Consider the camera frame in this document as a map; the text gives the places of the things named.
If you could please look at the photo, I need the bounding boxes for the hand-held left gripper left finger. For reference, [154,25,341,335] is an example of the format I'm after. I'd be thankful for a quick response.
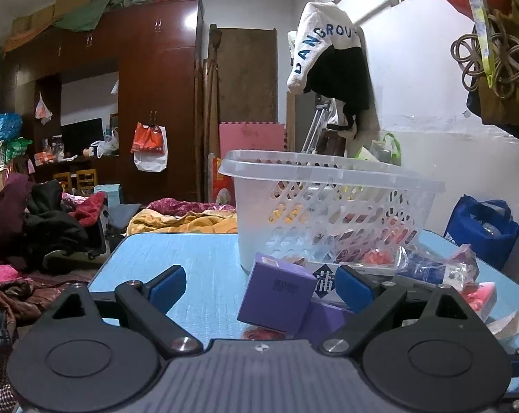
[48,264,204,359]

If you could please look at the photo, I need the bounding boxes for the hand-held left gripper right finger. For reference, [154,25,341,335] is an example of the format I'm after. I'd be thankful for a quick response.
[319,264,486,358]

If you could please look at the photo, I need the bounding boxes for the white box with dark label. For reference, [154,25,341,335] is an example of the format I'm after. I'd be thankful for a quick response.
[307,260,343,306]

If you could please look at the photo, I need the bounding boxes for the small purple box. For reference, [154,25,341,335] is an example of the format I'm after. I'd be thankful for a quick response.
[300,299,355,345]

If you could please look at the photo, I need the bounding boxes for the large purple box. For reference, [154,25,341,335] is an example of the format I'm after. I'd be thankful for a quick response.
[237,252,316,334]

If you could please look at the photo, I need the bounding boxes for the white plastic basket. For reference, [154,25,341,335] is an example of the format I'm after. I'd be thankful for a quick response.
[218,150,445,274]

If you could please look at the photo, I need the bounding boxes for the yellow blanket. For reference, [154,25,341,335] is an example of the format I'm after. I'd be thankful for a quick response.
[126,209,238,235]

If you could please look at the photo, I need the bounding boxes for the blue and white packet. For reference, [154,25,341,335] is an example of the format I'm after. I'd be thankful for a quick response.
[397,250,447,285]

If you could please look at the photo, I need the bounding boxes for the flat red packet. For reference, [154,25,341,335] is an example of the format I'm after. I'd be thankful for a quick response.
[244,327,286,343]

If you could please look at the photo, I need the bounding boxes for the light blue box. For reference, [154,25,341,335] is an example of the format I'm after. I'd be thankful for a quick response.
[93,184,124,207]

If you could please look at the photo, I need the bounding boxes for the clear packet with red print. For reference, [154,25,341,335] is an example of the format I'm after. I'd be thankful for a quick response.
[444,244,479,287]

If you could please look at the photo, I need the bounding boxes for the pink packet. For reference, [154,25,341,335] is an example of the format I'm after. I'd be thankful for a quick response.
[459,282,497,323]

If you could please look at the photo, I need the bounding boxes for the yellow wooden chairs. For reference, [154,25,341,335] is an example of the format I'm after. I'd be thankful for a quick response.
[53,170,98,196]

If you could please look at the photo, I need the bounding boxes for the blue tote bag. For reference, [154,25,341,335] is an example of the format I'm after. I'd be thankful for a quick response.
[444,195,519,263]

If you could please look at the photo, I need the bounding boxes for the orange and white plastic bag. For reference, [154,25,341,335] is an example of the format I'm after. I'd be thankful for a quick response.
[131,123,169,173]

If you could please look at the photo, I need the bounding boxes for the green bag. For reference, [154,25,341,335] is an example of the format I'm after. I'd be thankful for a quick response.
[358,133,402,166]

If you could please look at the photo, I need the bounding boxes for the pile of dark clothes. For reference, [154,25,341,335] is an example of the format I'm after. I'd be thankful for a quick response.
[0,172,109,267]

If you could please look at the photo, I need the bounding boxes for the white paper packet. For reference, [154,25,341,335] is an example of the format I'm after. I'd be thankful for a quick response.
[487,310,519,340]

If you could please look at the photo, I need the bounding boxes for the metal crutch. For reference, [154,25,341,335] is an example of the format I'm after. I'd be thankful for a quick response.
[300,97,334,156]

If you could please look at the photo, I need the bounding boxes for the pink foam mat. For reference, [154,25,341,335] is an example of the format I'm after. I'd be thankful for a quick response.
[218,121,287,156]

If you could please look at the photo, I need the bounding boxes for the black television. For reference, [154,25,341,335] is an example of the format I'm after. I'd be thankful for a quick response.
[61,117,103,156]

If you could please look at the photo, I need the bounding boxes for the dark wooden wardrobe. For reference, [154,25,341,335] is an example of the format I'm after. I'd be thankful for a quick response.
[1,0,204,205]

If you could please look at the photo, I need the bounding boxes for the small white hanging bag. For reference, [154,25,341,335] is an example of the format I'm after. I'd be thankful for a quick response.
[35,92,53,125]

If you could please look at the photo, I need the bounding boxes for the blue patterned sacks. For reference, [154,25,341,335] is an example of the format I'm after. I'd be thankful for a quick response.
[0,112,23,164]

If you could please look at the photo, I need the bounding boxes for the white garment with blue letters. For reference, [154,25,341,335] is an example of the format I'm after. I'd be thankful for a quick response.
[286,2,367,95]

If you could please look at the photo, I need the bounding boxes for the green cloth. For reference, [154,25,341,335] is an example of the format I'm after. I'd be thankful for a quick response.
[53,0,161,33]

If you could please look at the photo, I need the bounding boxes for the cardboard boxes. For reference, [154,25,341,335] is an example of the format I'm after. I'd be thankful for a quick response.
[12,0,101,35]

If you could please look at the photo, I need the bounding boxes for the coiled brown rope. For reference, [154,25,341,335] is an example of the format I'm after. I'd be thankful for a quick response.
[451,15,519,99]

